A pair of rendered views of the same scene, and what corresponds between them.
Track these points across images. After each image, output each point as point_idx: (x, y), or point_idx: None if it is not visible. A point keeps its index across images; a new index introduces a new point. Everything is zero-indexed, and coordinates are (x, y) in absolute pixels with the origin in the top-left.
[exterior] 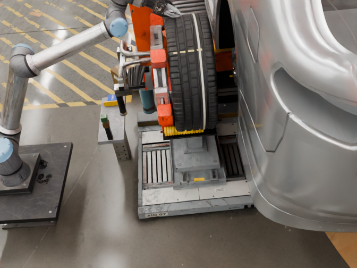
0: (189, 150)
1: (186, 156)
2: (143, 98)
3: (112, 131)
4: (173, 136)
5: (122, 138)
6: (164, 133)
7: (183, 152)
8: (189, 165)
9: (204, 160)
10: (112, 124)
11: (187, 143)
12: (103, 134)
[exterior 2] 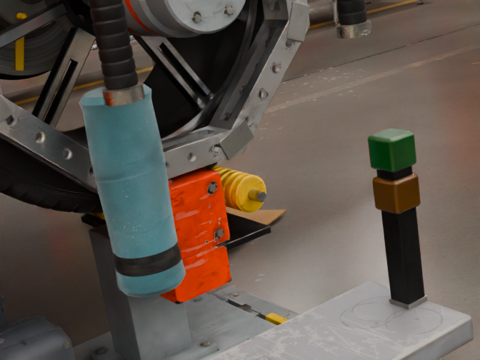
0: (196, 340)
1: (225, 343)
2: (166, 168)
3: (361, 320)
4: (238, 218)
5: (366, 283)
6: (262, 181)
7: (216, 353)
8: (256, 322)
9: (211, 313)
10: (325, 341)
11: (167, 358)
12: (415, 327)
